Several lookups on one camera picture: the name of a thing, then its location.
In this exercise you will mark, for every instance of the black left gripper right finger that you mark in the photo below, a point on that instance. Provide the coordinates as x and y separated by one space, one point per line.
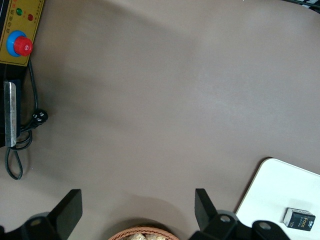
207 217

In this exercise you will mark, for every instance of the silver metal bar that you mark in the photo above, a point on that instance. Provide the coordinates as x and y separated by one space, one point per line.
10 112

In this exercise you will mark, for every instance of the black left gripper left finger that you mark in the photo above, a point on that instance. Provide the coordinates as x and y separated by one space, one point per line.
67 212

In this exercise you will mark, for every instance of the black striped object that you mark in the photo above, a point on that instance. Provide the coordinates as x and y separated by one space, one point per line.
310 3

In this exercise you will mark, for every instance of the white tray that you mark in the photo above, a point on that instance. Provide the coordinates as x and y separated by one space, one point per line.
275 190

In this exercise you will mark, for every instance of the brown wicker bread basket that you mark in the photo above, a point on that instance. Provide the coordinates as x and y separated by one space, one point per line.
117 235

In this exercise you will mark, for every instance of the small black printed box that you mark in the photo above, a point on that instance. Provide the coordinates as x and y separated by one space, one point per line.
300 220

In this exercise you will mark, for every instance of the red emergency stop button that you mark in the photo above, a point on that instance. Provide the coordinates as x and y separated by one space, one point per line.
23 46

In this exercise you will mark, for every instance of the tan bread piece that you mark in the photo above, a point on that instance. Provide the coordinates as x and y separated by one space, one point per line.
155 237
135 237

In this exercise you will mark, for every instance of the black control box yellow panel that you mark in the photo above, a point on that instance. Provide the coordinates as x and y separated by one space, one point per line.
15 20

